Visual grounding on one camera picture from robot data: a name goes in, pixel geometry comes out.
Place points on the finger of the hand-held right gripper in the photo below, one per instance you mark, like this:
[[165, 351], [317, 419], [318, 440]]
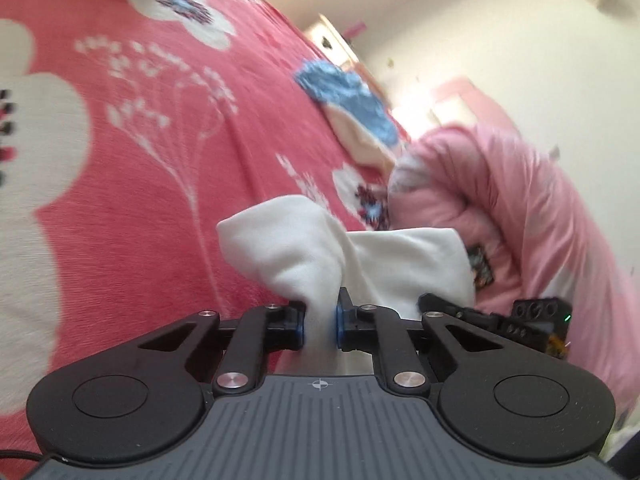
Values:
[[450, 306]]

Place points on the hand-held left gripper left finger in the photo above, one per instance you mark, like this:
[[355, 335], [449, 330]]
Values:
[[299, 327]]

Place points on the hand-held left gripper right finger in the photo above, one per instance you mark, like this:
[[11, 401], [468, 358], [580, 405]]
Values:
[[341, 322]]

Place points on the white t-shirt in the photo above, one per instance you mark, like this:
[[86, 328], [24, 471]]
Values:
[[300, 245]]

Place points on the pink quilt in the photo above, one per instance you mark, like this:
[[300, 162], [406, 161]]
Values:
[[525, 200]]

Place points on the cream cloth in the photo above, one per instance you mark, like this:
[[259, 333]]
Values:
[[362, 142]]

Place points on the red floral bedsheet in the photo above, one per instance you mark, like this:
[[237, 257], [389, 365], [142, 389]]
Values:
[[150, 185]]

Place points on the blue patterned cloth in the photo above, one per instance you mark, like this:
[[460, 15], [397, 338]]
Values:
[[345, 87]]

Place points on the wooden nightstand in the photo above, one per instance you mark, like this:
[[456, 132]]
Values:
[[330, 42]]

